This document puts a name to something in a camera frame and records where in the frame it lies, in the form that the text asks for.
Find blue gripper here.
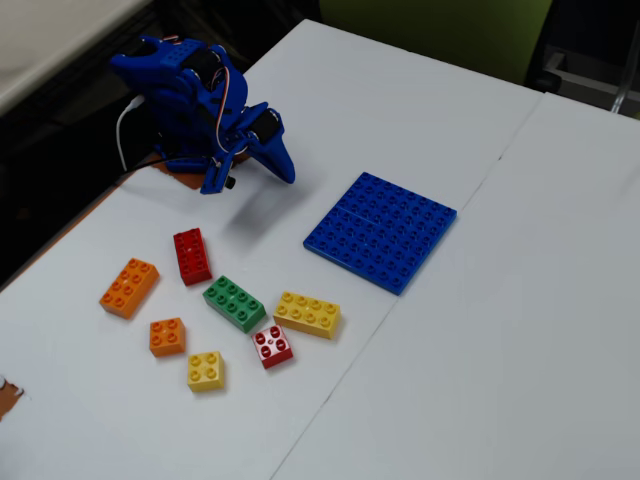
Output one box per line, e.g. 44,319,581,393
224,102,297,185

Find orange 2x4 block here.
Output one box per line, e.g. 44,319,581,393
98,257,161,320

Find red 2x4 block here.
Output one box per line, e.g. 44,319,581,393
172,227,214,287

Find green 2x4 block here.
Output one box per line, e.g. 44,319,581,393
202,275,267,335

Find yellow 2x4 block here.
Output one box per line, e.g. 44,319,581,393
272,290,343,341

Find red 2x2 block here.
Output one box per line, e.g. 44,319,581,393
250,324,295,371

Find orange 2x2 block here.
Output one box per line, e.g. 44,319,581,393
148,317,187,359

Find yellow 2x2 block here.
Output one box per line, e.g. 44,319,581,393
186,350,226,393

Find white foam board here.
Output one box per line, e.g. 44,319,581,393
269,92,640,480
0,18,544,480

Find green chair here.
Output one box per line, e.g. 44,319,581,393
319,0,554,92

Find white desk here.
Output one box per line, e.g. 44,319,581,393
0,0,154,104

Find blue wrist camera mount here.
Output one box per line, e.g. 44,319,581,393
199,149,238,196

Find red white servo wires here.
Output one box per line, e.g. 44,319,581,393
212,64,233,151

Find blue 8x8 base plate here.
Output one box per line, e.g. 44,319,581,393
302,171,458,297

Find white cable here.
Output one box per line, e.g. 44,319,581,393
116,97,147,172

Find black chair with metal frame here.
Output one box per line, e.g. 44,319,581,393
524,0,640,121

